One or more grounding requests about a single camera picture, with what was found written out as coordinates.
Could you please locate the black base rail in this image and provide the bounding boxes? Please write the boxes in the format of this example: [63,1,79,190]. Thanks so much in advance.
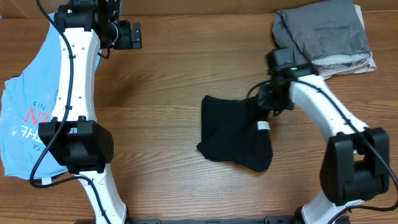
[127,216,299,224]

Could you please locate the black t-shirt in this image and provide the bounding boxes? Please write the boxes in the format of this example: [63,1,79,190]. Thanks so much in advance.
[197,95,273,172]

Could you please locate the folded grey trousers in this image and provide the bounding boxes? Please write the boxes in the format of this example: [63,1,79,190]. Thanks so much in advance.
[272,0,372,75]

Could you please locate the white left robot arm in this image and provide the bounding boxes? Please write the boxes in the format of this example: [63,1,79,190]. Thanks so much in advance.
[30,0,142,223]

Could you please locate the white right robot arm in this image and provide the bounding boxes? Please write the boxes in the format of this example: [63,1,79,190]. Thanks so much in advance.
[257,49,397,224]

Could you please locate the light blue printed t-shirt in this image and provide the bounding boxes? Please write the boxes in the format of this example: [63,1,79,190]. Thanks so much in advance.
[0,11,102,186]

